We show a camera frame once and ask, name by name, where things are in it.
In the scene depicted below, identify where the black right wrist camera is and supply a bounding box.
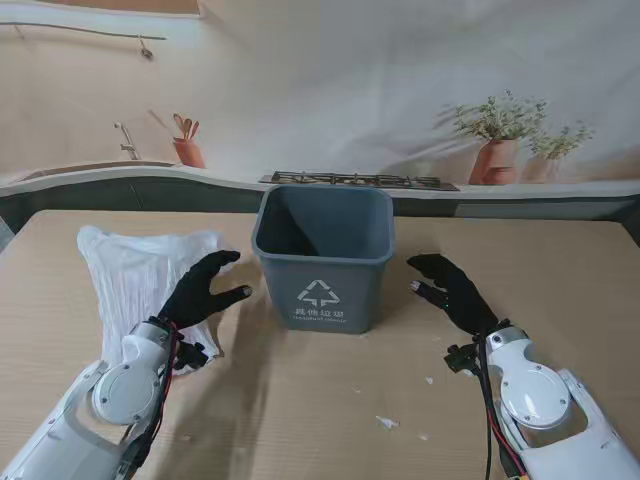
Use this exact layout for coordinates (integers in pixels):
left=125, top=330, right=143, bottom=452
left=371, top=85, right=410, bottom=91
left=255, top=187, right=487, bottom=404
left=443, top=343, right=479, bottom=374

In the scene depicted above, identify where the grey plastic waste bin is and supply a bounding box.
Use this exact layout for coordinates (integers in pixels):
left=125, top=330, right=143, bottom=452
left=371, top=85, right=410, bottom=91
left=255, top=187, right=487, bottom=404
left=250, top=183, right=397, bottom=335

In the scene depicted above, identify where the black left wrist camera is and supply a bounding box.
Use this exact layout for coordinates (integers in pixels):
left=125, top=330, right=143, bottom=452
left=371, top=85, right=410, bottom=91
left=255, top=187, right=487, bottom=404
left=174, top=341, right=209, bottom=371

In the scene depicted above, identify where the black red right arm cable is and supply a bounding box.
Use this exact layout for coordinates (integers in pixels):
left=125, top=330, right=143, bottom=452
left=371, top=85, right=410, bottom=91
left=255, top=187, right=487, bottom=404
left=469, top=334, right=531, bottom=480

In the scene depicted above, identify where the printed kitchen backdrop cloth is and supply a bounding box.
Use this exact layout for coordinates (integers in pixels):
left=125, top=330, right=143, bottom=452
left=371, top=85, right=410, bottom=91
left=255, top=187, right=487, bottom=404
left=0, top=0, right=640, bottom=221

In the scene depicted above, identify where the white plastic garbage bag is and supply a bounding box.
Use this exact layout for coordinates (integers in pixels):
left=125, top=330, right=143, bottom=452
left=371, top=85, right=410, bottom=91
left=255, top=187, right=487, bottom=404
left=76, top=224, right=226, bottom=374

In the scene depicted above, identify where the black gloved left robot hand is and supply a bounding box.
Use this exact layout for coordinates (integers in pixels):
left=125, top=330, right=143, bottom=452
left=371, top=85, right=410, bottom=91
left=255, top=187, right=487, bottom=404
left=158, top=249, right=253, bottom=332

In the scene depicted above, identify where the black red arm cable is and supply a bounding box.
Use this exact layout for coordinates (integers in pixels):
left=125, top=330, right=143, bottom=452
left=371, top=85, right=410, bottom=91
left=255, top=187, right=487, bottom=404
left=119, top=324, right=182, bottom=480
left=469, top=334, right=531, bottom=480

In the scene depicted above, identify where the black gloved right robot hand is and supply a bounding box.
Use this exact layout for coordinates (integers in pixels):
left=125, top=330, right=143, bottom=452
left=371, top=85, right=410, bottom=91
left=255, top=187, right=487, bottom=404
left=406, top=253, right=500, bottom=335

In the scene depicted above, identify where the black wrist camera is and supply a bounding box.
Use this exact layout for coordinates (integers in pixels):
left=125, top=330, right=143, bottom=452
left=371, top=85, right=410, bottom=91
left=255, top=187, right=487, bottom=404
left=443, top=343, right=479, bottom=374
left=174, top=341, right=209, bottom=371

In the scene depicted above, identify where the black red left arm cable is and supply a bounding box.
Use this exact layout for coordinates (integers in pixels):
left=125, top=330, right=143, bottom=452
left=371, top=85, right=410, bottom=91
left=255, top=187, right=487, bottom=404
left=119, top=324, right=182, bottom=480

